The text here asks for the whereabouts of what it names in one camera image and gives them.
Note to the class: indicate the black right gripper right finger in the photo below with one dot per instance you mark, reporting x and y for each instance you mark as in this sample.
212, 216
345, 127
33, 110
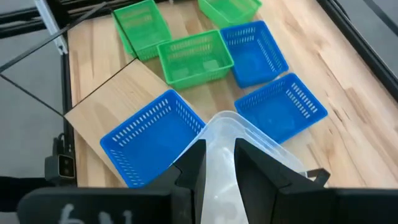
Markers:
273, 196

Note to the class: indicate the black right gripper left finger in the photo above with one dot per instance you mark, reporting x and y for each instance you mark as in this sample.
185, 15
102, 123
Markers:
189, 186

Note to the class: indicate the blue plastic slotted basket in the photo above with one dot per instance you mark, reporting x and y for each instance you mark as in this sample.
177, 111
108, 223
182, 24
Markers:
152, 140
253, 54
280, 109

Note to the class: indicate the clear plastic bin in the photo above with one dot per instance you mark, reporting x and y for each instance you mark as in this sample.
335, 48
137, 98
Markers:
248, 132

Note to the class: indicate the green plastic slotted basket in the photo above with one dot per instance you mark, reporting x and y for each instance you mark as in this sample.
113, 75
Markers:
230, 11
143, 28
194, 59

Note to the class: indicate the silver aluminium bar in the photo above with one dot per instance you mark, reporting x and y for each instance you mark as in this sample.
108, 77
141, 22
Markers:
51, 28

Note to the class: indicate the wooden shelf with black frame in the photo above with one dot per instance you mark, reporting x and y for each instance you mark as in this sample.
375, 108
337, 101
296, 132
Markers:
124, 93

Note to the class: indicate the black table-level camera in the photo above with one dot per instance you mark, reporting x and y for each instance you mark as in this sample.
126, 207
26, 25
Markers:
62, 166

